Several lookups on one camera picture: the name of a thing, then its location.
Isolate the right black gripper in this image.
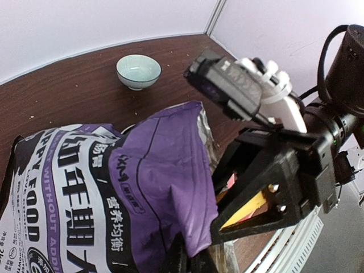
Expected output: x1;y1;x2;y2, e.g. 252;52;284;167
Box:
210;128;338;245

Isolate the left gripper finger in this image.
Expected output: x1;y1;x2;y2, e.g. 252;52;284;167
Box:
167;233;218;273

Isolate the yellow plastic scoop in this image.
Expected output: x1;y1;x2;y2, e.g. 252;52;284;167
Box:
220;191;267;231

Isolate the purple puppy food bag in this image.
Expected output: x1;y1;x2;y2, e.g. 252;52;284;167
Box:
1;101;218;272

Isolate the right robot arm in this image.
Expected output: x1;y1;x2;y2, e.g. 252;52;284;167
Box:
210;24;363;245

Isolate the pink pet bowl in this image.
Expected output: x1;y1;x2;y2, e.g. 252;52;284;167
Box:
225;173;248;216

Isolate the light blue ceramic bowl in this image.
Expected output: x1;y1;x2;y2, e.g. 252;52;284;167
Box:
116;54;162;91

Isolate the aluminium front rail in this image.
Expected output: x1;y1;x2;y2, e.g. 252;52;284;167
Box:
247;187;364;273

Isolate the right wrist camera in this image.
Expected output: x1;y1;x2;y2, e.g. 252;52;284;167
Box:
184;50;307;133

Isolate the right aluminium frame post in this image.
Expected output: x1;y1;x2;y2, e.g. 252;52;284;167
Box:
204;0;227;36

